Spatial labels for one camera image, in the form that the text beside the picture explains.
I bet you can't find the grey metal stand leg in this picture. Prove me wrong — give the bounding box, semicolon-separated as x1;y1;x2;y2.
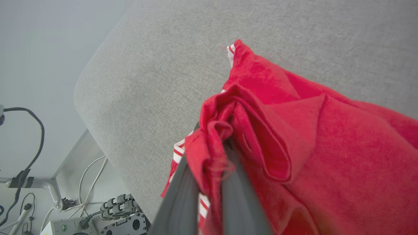
0;176;62;209

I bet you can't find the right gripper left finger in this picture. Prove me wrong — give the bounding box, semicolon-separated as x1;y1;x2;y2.
149;153;200;235

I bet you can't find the grey cable connector bundle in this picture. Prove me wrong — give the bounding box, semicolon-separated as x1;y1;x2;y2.
100;194;141;220

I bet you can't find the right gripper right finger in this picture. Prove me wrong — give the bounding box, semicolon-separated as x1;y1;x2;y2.
221;140;273;235

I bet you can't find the grey power box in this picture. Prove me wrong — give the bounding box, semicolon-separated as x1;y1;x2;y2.
49;217;98;235

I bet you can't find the white rod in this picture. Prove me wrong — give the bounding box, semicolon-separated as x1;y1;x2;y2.
0;204;33;235

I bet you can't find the red and white garment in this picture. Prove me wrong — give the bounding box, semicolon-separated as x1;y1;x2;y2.
161;39;418;235

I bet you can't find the grey metal floor rail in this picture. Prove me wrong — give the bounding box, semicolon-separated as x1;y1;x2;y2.
52;129;108;180

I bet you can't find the thick black cable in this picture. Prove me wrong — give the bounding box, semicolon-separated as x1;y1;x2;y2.
0;107;45;226

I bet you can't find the black electronics box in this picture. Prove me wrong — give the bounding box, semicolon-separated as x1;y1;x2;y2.
100;212;151;235

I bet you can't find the white cable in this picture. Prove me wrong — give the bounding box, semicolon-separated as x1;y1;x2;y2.
41;157;109;233
78;155;107;206

